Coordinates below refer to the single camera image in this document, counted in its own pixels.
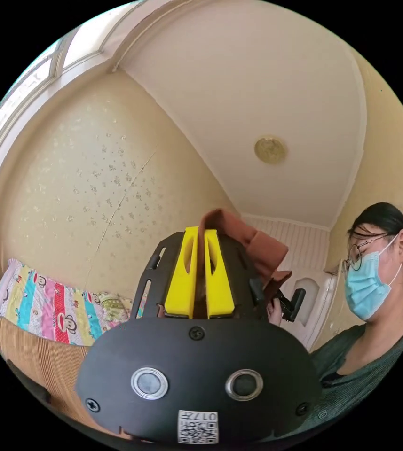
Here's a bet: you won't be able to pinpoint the bed with woven mat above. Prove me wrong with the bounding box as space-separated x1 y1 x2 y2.
0 314 132 439

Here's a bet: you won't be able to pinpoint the colourful striped cartoon quilt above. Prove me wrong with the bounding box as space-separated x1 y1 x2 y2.
0 258 117 348

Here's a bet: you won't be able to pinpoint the brown pants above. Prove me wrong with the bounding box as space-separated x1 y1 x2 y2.
192 208 293 319

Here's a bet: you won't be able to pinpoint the round golden ceiling lamp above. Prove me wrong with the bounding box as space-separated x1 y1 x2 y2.
253 134 288 165

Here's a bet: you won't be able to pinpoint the window with white frame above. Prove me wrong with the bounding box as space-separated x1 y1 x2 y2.
0 25 118 230

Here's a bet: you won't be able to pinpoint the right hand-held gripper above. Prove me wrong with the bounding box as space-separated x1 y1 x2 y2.
273 289 295 323

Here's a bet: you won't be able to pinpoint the white panelled door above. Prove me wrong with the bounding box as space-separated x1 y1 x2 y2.
288 270 344 353

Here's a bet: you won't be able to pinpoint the person's right hand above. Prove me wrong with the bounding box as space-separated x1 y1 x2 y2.
267 302 284 327

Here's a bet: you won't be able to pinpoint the pale green floral pillow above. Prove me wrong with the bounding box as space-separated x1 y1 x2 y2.
97 291 135 322

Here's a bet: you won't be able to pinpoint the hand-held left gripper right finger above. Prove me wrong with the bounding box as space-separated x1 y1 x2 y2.
204 229 236 317

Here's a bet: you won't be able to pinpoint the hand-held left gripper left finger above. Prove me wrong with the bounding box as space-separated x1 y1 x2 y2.
164 226 199 320

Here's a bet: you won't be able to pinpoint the person's body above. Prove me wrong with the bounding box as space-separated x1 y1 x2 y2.
308 202 403 442

